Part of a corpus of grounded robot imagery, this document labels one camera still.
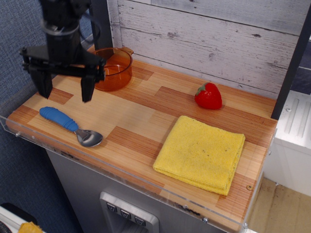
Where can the red toy strawberry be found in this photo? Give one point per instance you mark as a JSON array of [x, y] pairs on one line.
[[208, 96]]

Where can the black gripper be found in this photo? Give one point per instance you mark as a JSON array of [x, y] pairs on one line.
[[62, 54]]

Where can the dark grey left post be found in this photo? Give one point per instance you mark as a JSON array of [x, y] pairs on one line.
[[100, 24]]

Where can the blue-handled metal spoon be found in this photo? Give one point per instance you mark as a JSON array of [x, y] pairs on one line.
[[86, 138]]

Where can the clear acrylic counter guard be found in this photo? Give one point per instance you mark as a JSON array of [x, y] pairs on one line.
[[136, 120]]

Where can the yellow and black object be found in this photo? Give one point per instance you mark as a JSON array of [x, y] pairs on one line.
[[29, 227]]

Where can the white toy sink unit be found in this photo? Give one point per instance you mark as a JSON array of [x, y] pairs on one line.
[[288, 162]]

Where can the grey toy cabinet front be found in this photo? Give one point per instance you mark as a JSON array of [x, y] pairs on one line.
[[83, 184]]

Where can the yellow folded microfiber cloth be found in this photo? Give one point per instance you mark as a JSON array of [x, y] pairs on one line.
[[200, 155]]

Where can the dark grey post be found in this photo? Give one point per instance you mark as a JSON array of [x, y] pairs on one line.
[[293, 66], [100, 24]]

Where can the silver dispenser button panel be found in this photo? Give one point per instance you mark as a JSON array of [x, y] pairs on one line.
[[123, 217]]

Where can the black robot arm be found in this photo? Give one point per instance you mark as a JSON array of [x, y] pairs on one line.
[[63, 16]]

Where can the dark grey right post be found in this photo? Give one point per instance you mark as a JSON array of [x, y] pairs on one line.
[[293, 66]]

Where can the orange transparent plastic pot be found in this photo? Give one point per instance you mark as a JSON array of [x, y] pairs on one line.
[[118, 68]]

